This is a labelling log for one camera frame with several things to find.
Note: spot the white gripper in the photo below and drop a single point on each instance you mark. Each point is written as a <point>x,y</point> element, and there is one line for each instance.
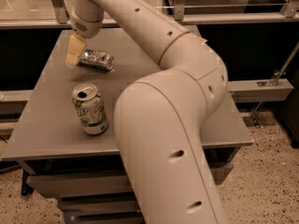
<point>85,27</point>

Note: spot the silver blue redbull can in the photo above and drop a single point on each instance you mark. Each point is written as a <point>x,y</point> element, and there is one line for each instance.
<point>97,59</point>

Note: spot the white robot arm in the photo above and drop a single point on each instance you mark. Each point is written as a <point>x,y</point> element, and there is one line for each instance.
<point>157,119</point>

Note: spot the green white soda can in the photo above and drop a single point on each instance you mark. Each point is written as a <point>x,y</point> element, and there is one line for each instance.
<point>89,104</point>

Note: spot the grey drawer cabinet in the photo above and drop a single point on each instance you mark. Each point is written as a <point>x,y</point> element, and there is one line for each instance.
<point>49,138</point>

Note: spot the brown chip bag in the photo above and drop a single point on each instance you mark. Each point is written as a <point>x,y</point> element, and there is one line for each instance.
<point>203,40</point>

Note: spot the middle grey drawer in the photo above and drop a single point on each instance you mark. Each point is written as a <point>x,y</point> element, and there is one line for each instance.
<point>99,204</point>

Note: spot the grey drawer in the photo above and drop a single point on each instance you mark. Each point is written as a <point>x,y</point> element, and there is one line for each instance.
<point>80,184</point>
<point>99,204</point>
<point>121,218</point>

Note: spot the bottom grey drawer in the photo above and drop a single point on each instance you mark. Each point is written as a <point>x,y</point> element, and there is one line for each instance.
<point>121,218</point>

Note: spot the top grey drawer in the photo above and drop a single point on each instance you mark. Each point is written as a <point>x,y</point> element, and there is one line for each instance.
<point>80,184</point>

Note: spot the metal railing frame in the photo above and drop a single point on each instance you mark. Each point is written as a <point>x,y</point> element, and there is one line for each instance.
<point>26,14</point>

